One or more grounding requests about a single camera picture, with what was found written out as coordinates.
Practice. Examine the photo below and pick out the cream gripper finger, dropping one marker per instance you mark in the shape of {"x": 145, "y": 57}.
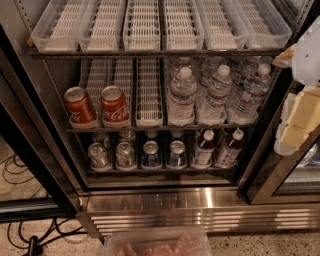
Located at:
{"x": 284, "y": 59}
{"x": 303, "y": 119}

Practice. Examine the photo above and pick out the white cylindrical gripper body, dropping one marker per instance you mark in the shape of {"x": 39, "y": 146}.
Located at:
{"x": 310, "y": 55}

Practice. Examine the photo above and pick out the red coke can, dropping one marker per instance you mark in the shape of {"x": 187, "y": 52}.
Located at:
{"x": 114, "y": 103}
{"x": 80, "y": 108}

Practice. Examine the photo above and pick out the top shelf tray six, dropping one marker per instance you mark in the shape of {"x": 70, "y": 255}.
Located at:
{"x": 266, "y": 27}

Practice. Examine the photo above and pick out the top shelf tray five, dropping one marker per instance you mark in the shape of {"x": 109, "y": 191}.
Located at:
{"x": 223, "y": 27}

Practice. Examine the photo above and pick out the top shelf tray four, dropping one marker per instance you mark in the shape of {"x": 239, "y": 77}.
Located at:
{"x": 183, "y": 27}

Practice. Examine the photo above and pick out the blue can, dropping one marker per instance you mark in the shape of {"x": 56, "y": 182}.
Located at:
{"x": 150, "y": 156}
{"x": 177, "y": 158}

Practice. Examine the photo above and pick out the top shelf tray three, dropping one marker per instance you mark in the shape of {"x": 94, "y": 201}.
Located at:
{"x": 141, "y": 30}

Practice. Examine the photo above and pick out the silver can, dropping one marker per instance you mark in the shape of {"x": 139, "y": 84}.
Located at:
{"x": 99, "y": 157}
{"x": 125, "y": 157}

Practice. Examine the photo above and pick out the top shelf tray two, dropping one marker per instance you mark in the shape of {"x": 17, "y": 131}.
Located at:
{"x": 101, "y": 26}

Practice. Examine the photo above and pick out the silver can far left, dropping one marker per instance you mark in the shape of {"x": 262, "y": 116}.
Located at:
{"x": 99, "y": 157}

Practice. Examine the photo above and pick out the top shelf tray one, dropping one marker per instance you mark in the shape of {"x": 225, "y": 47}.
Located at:
{"x": 56, "y": 30}

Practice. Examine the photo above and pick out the fridge door left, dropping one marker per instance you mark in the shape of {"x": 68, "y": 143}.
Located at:
{"x": 18, "y": 128}

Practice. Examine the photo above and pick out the front right water bottle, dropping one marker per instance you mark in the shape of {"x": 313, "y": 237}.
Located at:
{"x": 252, "y": 93}

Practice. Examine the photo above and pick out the water bottle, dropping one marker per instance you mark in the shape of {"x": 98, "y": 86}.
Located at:
{"x": 181, "y": 97}
{"x": 252, "y": 93}
{"x": 212, "y": 106}

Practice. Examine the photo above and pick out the dark drink bottle right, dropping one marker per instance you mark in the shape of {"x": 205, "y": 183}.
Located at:
{"x": 229, "y": 149}

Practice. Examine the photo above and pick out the dark drink bottle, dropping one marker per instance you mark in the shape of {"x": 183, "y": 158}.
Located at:
{"x": 229, "y": 149}
{"x": 204, "y": 148}

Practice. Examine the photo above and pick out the front middle water bottle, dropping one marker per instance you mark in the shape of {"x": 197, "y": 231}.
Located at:
{"x": 212, "y": 106}

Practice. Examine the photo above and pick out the front left water bottle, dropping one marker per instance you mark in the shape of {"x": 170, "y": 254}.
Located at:
{"x": 181, "y": 97}

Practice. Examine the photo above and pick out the dark drink bottle left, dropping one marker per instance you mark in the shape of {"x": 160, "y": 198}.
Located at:
{"x": 204, "y": 148}

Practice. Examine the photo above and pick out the clear plastic bin foreground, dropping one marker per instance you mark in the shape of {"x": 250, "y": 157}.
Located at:
{"x": 165, "y": 241}

